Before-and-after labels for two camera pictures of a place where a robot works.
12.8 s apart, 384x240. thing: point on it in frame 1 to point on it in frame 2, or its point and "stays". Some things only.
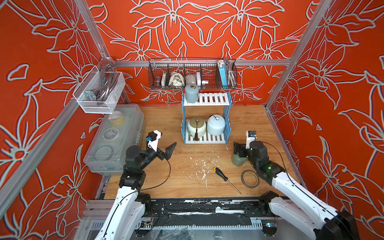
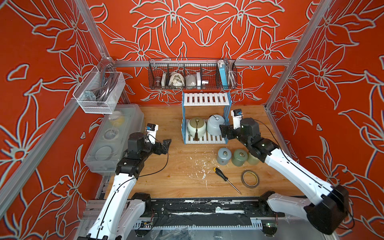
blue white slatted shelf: x=208 y=99 stays
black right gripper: x=242 y=148 to x=230 y=129
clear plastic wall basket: x=99 y=92 stays
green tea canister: x=238 y=161 stays
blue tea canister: x=191 y=93 to x=224 y=154
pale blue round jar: x=216 y=125 stays
